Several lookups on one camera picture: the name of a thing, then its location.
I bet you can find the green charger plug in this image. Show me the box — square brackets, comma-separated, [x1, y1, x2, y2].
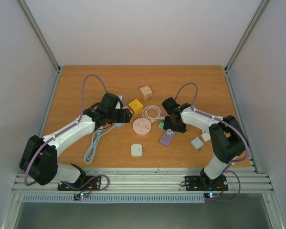
[158, 121, 164, 130]

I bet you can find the yellow cube socket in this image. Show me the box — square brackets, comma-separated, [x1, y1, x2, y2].
[128, 99, 143, 116]

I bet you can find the white 66W charger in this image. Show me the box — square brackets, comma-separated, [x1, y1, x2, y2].
[191, 137, 204, 151]

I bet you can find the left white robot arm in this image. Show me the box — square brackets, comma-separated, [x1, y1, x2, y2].
[19, 93, 133, 190]

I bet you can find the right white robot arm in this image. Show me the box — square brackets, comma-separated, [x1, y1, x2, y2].
[162, 97, 249, 189]

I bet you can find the purple power strip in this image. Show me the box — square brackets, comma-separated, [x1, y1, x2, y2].
[160, 129, 176, 147]

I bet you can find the pink round socket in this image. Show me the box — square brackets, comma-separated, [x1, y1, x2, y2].
[132, 117, 151, 136]

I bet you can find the beige cube socket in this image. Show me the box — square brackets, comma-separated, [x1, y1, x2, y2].
[139, 85, 153, 100]

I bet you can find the small white charger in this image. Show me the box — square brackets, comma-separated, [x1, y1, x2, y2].
[201, 132, 211, 143]

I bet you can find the white flat charger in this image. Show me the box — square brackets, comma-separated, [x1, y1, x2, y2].
[131, 144, 146, 157]

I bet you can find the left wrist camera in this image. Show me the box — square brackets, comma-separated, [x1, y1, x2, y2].
[117, 95, 124, 106]

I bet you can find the pink coiled cable with plug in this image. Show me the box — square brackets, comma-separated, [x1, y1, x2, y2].
[142, 105, 166, 124]

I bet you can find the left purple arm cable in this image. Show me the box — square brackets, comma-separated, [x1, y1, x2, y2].
[24, 73, 110, 187]

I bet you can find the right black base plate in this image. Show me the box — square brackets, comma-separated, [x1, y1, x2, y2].
[180, 175, 229, 191]

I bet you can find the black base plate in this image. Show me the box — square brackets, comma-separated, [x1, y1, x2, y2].
[180, 175, 229, 191]
[57, 175, 102, 191]

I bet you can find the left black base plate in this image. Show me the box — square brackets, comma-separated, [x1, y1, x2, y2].
[57, 175, 102, 191]

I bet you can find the aluminium rail frame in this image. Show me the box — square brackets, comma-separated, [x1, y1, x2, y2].
[12, 167, 275, 194]

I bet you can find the grey slotted cable duct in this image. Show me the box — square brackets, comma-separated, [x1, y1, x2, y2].
[22, 193, 205, 204]

